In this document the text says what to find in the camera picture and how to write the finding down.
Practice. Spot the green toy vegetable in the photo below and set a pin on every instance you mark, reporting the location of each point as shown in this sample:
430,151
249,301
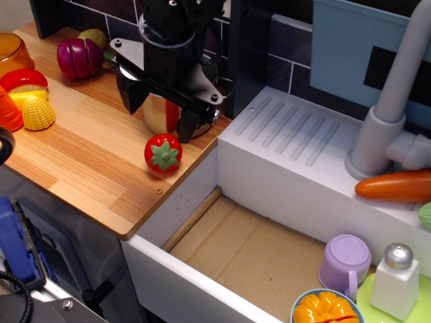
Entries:
424,214

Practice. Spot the orange toy pumpkin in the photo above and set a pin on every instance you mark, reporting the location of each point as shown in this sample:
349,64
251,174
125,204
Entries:
323,309

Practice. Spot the black shelf upright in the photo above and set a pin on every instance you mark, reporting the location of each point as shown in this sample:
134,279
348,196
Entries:
250,23

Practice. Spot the blue clamp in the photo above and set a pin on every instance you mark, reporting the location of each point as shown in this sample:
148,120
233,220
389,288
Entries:
20,246

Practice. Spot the yellow toy banana slice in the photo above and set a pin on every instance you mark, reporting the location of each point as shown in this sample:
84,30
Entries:
20,97

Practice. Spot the yellow toy corn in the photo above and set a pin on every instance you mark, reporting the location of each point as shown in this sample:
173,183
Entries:
37,113

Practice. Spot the purple toy eggplant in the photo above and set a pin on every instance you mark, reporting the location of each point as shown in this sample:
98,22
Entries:
79,59

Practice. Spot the orange transparent cup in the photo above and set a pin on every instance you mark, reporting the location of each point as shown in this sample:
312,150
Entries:
14,54

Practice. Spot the orange toy carrot left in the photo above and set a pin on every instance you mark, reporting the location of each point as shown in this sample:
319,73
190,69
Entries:
11,116

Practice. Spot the orange toy carrot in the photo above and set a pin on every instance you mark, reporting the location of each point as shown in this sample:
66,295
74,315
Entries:
400,187
11,116

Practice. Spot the grey toy faucet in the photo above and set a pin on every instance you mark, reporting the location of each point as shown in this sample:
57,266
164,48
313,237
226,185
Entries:
382,140

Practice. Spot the light blue box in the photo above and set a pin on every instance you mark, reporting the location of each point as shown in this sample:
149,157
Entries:
353,47

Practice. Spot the blue bowl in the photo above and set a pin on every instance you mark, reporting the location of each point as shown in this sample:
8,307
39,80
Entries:
298,303

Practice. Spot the light green plate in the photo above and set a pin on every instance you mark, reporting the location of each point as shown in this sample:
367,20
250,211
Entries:
420,312

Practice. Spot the orange toy carrot right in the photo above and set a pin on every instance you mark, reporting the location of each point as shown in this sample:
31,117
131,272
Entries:
400,187

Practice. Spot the white toy sink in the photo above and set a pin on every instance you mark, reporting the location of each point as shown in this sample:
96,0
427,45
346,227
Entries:
242,237

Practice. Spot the red toy strawberry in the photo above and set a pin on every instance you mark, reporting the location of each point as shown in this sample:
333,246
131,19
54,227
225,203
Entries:
163,153

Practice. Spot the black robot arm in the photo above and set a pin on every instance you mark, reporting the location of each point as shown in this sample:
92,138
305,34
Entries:
173,23

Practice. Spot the lilac plastic mug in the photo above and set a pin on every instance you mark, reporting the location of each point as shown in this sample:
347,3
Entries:
345,265

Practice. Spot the white salt shaker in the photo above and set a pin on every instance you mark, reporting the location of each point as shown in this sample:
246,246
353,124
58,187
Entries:
396,282

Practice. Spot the black knob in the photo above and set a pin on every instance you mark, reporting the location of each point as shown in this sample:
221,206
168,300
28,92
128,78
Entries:
93,297

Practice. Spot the shiny metal pot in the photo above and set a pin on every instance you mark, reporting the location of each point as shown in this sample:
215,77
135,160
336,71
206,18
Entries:
161,115

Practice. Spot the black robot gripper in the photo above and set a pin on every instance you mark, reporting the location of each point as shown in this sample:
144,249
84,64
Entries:
172,73

